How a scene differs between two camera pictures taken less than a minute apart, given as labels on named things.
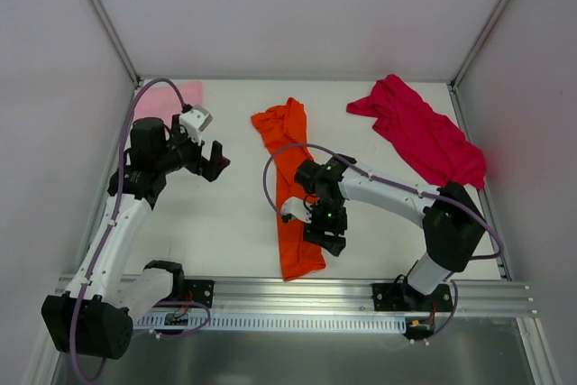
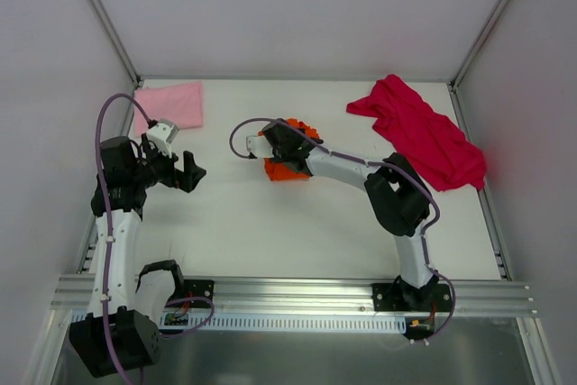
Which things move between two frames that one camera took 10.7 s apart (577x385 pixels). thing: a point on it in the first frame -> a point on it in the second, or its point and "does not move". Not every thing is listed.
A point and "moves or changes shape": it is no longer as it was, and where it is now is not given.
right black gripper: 327,230 -> 283,146
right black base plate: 400,297 does not move
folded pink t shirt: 162,100 does not move
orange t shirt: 282,129 moves or changes shape
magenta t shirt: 435,147 does not move
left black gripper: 201,161 -> 181,175
